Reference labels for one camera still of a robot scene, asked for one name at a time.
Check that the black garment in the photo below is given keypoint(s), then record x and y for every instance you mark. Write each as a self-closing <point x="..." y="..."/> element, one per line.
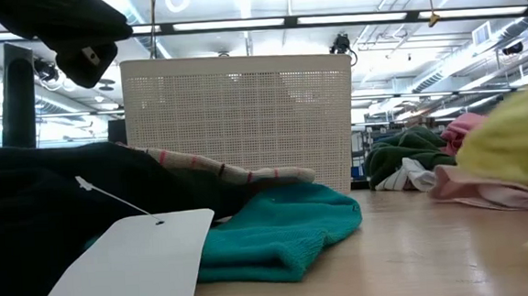
<point x="34" y="226"/>

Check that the cream striped sock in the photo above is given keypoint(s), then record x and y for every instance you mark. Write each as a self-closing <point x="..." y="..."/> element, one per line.
<point x="210" y="167"/>

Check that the white perforated plastic basket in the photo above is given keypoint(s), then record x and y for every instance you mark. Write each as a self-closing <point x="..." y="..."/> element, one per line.
<point x="244" y="121"/>

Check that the white paper tag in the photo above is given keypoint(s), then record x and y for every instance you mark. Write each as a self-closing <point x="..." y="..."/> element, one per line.
<point x="129" y="275"/>

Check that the teal sock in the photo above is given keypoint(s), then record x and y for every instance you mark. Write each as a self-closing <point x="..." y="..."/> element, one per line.
<point x="278" y="230"/>

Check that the coral pink garment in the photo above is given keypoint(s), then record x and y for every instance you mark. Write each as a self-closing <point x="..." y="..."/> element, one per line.
<point x="460" y="129"/>

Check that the pale pink garment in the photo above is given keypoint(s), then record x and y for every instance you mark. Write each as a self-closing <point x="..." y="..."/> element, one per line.
<point x="478" y="190"/>

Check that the yellow garment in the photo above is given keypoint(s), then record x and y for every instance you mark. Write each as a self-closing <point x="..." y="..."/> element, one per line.
<point x="516" y="142"/>

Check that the black ceiling device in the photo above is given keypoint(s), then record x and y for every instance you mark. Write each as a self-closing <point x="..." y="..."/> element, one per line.
<point x="47" y="70"/>
<point x="512" y="48"/>

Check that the black upright pillar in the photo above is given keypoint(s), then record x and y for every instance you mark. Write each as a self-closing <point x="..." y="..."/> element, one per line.
<point x="18" y="103"/>

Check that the black monitor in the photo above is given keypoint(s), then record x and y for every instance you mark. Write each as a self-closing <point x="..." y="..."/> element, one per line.
<point x="116" y="131"/>

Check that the shelf with blue bins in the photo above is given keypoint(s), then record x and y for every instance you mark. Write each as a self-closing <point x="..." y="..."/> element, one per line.
<point x="359" y="172"/>

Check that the white grey garment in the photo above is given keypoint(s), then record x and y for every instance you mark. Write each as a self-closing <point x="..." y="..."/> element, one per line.
<point x="412" y="175"/>

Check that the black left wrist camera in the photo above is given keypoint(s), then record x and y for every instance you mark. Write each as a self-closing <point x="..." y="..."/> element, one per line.
<point x="87" y="67"/>

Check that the black aluminium rig frame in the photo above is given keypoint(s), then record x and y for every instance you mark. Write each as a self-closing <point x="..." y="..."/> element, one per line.
<point x="290" y="21"/>

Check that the black overhead camera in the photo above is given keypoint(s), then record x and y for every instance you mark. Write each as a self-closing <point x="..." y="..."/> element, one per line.
<point x="341" y="44"/>

